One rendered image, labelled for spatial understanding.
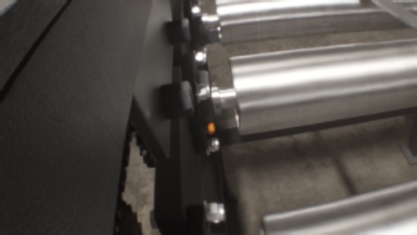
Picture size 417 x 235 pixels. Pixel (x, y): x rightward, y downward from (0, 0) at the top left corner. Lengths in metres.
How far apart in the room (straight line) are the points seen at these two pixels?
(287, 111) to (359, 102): 0.11
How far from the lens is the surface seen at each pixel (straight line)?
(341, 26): 0.84
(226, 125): 1.36
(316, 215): 0.34
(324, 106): 0.55
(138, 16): 0.19
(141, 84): 0.22
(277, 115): 0.53
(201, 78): 0.54
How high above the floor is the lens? 1.18
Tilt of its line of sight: 37 degrees down
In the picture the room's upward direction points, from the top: 9 degrees counter-clockwise
